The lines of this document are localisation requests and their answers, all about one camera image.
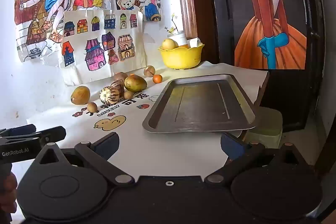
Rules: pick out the pale striped pepino melon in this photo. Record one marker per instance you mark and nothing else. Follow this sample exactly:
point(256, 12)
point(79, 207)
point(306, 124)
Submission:
point(109, 96)

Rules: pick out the yellow plastic bowl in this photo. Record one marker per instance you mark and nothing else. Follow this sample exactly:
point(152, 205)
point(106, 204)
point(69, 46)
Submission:
point(181, 58)

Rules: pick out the small brown fruit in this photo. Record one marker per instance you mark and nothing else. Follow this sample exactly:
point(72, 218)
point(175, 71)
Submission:
point(128, 95)
point(92, 107)

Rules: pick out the metal baking tray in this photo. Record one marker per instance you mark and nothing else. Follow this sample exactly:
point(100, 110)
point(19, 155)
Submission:
point(199, 103)

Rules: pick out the white cup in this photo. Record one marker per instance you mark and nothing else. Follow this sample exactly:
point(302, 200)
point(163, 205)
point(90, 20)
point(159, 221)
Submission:
point(178, 37)

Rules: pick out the tan pepino melon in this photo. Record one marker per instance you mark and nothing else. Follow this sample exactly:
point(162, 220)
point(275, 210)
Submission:
point(149, 70)

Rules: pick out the yellow pear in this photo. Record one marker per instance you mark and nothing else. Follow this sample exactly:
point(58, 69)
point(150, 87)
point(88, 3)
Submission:
point(168, 44)

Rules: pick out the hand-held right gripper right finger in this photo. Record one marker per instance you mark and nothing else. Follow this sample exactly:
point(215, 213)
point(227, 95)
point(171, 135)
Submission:
point(232, 146)

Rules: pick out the orange ribbed cup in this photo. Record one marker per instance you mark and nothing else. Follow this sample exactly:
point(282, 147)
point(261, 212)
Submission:
point(185, 45)

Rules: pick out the pale green stool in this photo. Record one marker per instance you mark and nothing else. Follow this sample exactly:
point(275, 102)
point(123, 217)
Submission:
point(265, 132)

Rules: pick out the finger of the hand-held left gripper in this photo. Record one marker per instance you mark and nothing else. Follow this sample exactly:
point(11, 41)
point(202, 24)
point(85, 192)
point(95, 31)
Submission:
point(23, 129)
point(52, 134)

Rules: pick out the white paper roll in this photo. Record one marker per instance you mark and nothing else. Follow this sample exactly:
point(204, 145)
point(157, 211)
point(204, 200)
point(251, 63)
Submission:
point(195, 42)

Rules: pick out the poster of orange dress figure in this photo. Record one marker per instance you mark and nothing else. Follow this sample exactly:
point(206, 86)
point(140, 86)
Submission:
point(267, 29)

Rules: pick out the person's left hand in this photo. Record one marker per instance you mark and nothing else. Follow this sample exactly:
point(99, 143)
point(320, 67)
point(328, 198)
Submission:
point(9, 184)

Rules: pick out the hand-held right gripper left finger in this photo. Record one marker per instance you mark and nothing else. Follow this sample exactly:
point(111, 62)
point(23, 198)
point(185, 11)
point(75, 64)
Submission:
point(106, 146)

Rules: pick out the yellow flower sprig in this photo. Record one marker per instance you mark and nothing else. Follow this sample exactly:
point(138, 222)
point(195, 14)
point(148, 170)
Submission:
point(173, 26)

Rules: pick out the brown-yellow mango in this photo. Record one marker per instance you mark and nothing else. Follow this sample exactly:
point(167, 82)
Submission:
point(135, 83)
point(80, 95)

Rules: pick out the drawing of colourful houses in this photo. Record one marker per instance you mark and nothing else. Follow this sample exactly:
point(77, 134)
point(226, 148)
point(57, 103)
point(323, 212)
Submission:
point(99, 37)

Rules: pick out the dark door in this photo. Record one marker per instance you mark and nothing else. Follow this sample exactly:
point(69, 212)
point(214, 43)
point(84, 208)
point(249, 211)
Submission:
point(223, 3)

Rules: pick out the purple striped pepino melon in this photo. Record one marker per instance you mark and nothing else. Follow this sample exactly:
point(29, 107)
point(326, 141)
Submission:
point(118, 85)

